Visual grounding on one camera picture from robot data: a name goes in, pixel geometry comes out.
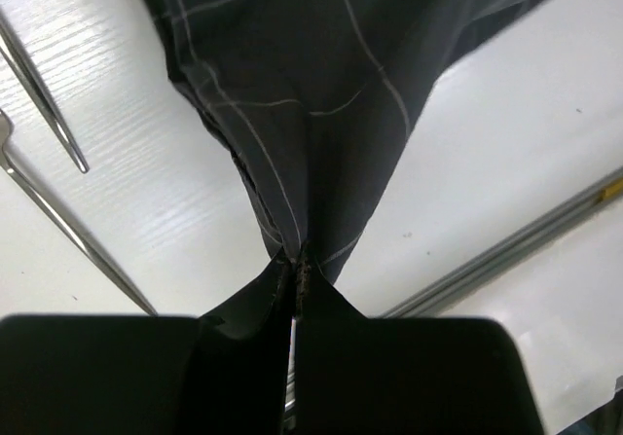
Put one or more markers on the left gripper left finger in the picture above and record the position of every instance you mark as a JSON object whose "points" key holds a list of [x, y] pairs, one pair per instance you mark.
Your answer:
{"points": [[221, 373]]}

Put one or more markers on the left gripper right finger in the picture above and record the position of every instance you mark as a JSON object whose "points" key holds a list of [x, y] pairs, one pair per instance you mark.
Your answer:
{"points": [[361, 375]]}

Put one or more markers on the dark grey checked cloth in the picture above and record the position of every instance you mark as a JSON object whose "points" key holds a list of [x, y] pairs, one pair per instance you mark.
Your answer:
{"points": [[316, 99]]}

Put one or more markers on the silver fork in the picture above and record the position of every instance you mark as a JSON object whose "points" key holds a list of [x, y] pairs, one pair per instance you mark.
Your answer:
{"points": [[70, 225]]}

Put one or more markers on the silver spoon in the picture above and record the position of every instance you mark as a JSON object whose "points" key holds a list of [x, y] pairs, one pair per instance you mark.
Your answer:
{"points": [[22, 66]]}

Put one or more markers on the aluminium table frame rail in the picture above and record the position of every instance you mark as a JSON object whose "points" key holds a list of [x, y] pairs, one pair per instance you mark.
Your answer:
{"points": [[511, 251]]}

